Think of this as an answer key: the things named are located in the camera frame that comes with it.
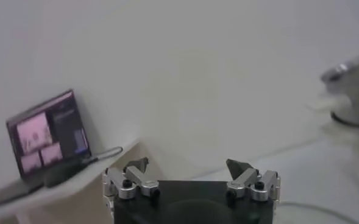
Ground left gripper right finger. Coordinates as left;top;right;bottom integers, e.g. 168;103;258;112
226;158;281;202

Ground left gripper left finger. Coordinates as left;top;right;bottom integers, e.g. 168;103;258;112
102;156;161;211

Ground white side table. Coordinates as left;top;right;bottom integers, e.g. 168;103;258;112
0;139;143;224

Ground black open laptop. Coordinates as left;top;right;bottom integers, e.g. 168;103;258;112
0;89;92;212

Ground white electric cooker base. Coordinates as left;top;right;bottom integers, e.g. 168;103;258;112
307;91;359;144

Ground black dongle with cable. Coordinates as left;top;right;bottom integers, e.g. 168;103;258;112
81;145;124;165

